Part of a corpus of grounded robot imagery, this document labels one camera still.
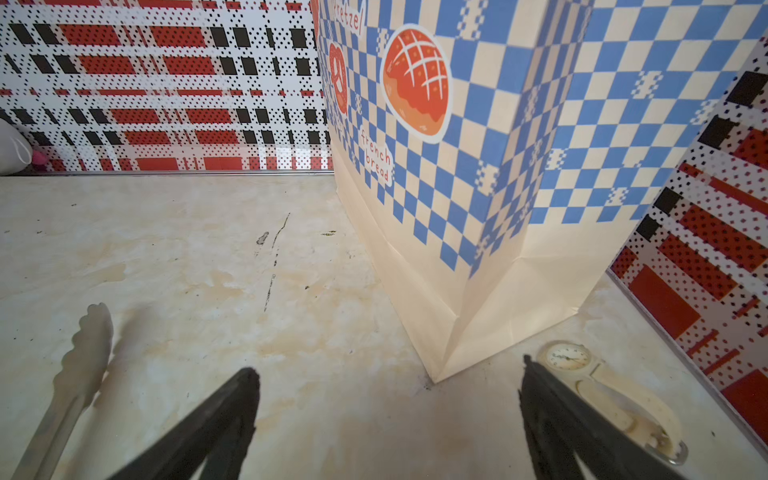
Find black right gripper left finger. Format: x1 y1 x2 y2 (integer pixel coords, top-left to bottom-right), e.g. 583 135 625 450
112 367 260 479

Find steel tongs red handles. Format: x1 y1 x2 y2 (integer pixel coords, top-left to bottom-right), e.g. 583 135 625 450
12 303 114 479

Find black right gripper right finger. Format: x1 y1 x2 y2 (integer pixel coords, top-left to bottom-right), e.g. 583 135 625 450
519 355 682 480

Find pink white plush toy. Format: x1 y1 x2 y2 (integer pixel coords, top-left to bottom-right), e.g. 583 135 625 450
0 120 48 176

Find blue checkered paper bag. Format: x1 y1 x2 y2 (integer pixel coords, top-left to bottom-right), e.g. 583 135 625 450
310 1 767 382

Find cream wristwatch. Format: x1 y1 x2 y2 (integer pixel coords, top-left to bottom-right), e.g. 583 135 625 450
536 340 689 466

